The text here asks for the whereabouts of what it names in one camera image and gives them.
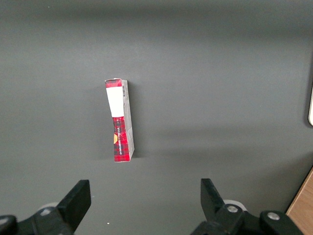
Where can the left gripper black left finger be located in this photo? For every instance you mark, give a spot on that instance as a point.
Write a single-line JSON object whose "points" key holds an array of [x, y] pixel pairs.
{"points": [[71, 205]]}

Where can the wooden drawer cabinet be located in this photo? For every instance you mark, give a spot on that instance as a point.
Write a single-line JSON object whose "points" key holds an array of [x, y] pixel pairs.
{"points": [[302, 208]]}

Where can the red plaid cardboard box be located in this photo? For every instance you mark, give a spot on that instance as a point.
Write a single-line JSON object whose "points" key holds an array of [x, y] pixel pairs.
{"points": [[119, 137]]}

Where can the beige plastic tray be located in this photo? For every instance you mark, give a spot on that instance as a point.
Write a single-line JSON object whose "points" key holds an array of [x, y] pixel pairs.
{"points": [[311, 107]]}

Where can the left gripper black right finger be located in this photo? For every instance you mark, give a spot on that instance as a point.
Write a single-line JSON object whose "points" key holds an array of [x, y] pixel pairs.
{"points": [[212, 205]]}

